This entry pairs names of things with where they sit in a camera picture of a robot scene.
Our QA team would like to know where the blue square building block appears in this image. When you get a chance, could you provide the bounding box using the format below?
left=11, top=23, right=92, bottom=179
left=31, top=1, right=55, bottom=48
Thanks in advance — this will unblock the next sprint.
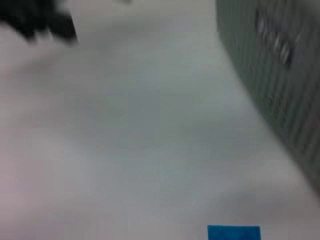
left=207, top=224, right=261, bottom=240

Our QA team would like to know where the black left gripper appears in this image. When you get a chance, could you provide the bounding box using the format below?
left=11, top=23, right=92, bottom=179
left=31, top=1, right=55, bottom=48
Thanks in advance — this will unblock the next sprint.
left=0, top=0, right=79, bottom=47

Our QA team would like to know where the grey perforated storage basket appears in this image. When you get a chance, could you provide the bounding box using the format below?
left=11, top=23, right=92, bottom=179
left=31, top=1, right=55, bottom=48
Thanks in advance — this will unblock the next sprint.
left=215, top=0, right=320, bottom=193

